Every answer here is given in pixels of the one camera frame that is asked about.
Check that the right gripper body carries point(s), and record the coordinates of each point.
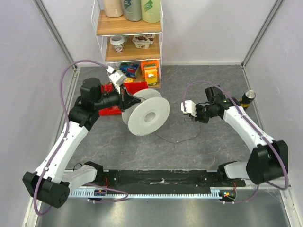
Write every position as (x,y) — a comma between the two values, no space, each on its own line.
(200,113)

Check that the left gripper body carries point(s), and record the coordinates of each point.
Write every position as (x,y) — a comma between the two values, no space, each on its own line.
(122,89)

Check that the white perforated spool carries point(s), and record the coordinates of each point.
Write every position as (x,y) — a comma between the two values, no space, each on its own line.
(147,116)

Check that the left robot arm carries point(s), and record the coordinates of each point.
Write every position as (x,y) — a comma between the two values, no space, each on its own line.
(48,183)

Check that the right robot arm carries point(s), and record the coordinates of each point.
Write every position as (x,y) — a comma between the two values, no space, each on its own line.
(268,157)

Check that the yellow candy pack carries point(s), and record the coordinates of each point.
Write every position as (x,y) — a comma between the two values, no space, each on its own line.
(128,80)

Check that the blue green sponge pack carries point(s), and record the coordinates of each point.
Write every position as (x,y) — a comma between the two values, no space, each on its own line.
(131,70)

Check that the orange yellow sponge box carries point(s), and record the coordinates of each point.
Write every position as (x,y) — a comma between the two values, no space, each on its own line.
(150,71)

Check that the white paper cup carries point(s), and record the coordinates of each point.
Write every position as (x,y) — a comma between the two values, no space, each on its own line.
(117,42)

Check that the black yellow can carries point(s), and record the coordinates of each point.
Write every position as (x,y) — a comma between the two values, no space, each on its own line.
(247,99)

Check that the white pudding cup pack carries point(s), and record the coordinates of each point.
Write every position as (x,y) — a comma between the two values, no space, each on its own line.
(143,41)

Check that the beige bottle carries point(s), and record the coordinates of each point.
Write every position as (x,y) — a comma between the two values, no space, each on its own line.
(113,8)

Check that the grey green bottle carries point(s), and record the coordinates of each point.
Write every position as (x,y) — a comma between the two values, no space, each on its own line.
(132,10)

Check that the light green bottle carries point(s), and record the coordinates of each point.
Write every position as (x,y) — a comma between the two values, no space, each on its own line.
(151,10)

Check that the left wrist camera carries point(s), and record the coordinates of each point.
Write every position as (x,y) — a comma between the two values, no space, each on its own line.
(117,78)

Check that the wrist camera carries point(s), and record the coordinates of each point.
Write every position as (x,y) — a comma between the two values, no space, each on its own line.
(188,107)
(117,78)

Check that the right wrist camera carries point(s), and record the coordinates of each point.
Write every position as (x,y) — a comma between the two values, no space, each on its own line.
(188,107)

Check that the white wire wooden shelf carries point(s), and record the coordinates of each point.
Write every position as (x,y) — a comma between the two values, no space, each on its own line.
(106,27)

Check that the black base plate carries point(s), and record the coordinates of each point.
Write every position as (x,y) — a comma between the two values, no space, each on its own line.
(164,181)

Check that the grey cable duct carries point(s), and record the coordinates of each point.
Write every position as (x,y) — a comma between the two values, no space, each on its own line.
(93,193)

